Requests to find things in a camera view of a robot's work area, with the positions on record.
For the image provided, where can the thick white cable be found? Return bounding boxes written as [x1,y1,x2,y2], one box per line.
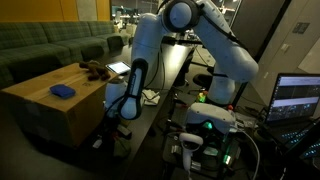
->
[238,129,261,180]

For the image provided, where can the white round chair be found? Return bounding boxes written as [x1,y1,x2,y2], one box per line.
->
[125,23,138,36]

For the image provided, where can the white cloth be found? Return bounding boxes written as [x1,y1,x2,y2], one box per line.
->
[141,89,161,107]

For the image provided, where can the white wall board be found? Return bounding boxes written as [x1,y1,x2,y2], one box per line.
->
[298,37,320,74]

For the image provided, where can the black laptop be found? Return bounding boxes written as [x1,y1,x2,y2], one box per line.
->
[263,72,320,161]

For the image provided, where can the green plush piece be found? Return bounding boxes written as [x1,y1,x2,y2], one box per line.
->
[113,136,132,158]

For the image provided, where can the large cardboard box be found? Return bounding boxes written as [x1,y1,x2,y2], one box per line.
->
[1,63,120,149]

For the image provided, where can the green plaid sofa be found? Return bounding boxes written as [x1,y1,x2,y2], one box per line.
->
[0,20,132,91]

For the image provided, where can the dark office chair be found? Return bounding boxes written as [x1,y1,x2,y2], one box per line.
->
[192,65,214,89]

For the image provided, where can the blue sponge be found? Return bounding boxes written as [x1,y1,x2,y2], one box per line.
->
[49,83,77,100]

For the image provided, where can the small green-lit device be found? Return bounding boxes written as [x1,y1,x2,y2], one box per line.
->
[196,91,208,104]

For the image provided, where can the white VR controller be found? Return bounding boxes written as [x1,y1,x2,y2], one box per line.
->
[178,132,204,174]

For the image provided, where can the brown plush toy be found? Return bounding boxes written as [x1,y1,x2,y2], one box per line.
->
[78,60,112,82]

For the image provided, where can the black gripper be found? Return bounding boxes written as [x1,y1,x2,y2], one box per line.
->
[105,111,123,132]

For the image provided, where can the tablet with lit screen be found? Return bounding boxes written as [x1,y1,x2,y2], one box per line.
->
[105,60,132,76]

